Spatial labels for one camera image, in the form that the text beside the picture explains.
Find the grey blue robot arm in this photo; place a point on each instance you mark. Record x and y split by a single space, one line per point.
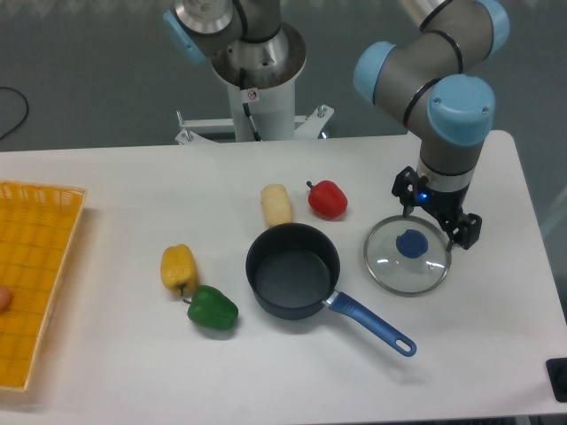
424 86

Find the white metal base frame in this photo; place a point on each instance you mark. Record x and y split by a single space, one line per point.
307 127

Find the red bell pepper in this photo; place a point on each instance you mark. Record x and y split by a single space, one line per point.
327 199

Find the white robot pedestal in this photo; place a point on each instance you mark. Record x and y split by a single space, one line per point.
260 81

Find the dark saucepan blue handle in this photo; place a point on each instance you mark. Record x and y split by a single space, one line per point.
293 271

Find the yellow wicker basket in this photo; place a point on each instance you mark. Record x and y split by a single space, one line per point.
38 223

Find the black device at table corner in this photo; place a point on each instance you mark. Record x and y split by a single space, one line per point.
557 374

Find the glass lid blue knob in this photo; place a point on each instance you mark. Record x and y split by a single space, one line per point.
406 256

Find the orange object in basket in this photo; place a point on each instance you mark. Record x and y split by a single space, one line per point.
5 298

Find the yellow bell pepper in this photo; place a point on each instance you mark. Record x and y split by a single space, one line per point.
178 270

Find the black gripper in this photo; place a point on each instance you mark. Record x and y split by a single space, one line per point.
462 230

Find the green bell pepper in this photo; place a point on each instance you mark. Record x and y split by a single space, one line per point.
210 308

